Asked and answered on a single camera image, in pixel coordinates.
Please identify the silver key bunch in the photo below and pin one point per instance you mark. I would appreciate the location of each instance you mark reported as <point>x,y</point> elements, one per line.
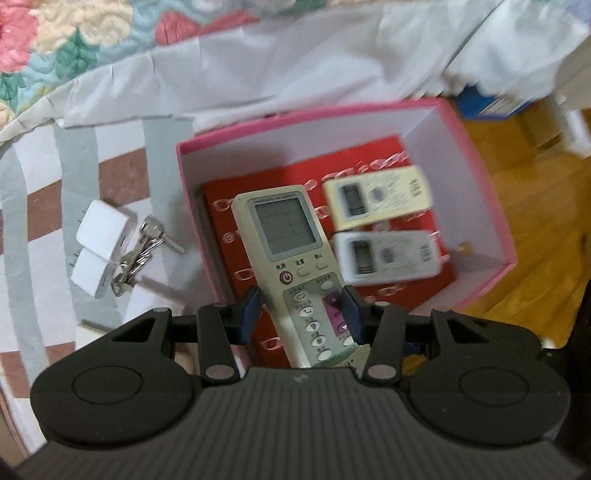
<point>151,236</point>

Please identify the small white charger cube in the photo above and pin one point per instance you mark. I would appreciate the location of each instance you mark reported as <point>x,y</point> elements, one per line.
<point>92,273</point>

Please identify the pink storage box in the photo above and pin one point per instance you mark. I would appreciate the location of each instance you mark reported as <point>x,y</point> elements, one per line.
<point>466,205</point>

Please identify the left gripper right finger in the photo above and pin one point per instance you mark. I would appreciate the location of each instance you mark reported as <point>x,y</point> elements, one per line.
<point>381,332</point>

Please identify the cream TCL remote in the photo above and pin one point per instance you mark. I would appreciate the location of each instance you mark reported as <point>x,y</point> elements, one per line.
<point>372,197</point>

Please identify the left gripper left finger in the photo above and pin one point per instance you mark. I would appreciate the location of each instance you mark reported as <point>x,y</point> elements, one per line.
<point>219,326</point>

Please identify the blue box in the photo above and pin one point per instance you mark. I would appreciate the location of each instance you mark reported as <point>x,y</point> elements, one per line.
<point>472,105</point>

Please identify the floral quilt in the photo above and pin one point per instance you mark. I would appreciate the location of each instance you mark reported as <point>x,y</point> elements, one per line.
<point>343,55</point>

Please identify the white remote face down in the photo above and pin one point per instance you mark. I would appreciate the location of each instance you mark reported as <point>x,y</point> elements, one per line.
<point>369,258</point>

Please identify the checkered mat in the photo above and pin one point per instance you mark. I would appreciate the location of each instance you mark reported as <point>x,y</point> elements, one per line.
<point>49,177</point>

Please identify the cream remote face down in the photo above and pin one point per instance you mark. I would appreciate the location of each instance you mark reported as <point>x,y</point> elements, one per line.
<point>297,272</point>

